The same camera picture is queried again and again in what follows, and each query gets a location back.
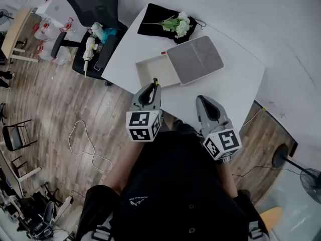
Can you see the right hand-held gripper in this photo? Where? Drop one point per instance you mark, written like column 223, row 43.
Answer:
column 225, row 140

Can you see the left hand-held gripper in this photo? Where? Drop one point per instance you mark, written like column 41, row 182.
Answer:
column 139, row 120

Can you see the white grey storage box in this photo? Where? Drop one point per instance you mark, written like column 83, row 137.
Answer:
column 195, row 59

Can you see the person's right forearm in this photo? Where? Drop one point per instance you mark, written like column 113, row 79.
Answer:
column 228, row 179

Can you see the person's left forearm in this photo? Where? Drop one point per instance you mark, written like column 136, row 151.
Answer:
column 125, row 164

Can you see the person's black trousers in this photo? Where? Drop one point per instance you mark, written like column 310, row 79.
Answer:
column 184, row 127

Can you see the dark smartphone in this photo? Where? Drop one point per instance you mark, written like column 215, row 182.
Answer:
column 97, row 66

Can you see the teal cloth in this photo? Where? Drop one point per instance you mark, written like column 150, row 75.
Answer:
column 109, row 34

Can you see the white folded umbrella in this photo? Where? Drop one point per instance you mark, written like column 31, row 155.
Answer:
column 89, row 46

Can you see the white artificial flower bunch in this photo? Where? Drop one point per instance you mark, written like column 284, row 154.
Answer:
column 183, row 25

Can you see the black standing fan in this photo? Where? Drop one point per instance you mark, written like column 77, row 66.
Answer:
column 279, row 155
column 5, row 15

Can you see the person's black shirt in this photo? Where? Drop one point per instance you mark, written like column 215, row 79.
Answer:
column 175, row 184

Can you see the black cloth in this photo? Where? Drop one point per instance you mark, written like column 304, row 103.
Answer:
column 153, row 15

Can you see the white crumpled plastic bag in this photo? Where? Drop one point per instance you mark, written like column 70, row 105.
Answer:
column 96, row 29

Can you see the wooden stool seat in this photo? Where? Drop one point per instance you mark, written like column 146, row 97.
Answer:
column 272, row 215

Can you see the group of clear water bottles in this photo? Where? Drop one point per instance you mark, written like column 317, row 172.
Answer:
column 47, row 31

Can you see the white water dispenser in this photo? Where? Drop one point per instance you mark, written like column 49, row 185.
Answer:
column 54, row 9

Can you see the white power strip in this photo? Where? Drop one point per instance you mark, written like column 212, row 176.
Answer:
column 65, row 205

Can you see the black folding chair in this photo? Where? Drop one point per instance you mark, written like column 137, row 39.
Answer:
column 13, row 137

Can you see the light wooden table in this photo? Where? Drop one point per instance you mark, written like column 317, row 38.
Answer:
column 17, row 29

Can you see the white desk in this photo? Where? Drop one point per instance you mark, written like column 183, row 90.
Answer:
column 10, row 177

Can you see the pile of dark equipment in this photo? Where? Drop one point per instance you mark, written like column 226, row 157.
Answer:
column 30, row 225

